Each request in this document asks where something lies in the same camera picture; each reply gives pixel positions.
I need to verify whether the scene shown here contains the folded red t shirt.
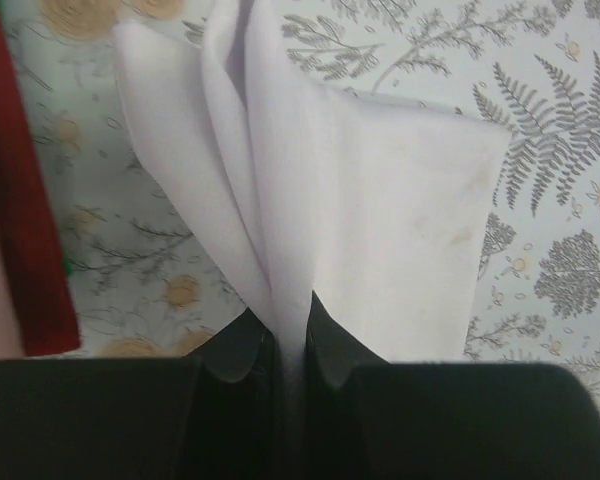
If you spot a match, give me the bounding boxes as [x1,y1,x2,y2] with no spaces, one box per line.
[0,21,81,357]

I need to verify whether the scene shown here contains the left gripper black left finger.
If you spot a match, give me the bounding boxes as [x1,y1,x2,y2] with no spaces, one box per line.
[0,312,276,479]

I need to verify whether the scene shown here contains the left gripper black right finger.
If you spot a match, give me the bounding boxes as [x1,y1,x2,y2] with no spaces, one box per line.
[305,300,600,479]

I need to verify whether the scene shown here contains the floral patterned table mat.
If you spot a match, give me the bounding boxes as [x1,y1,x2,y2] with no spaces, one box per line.
[0,1,600,409]

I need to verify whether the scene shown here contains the white t shirt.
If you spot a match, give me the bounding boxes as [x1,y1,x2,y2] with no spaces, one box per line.
[112,0,514,366]

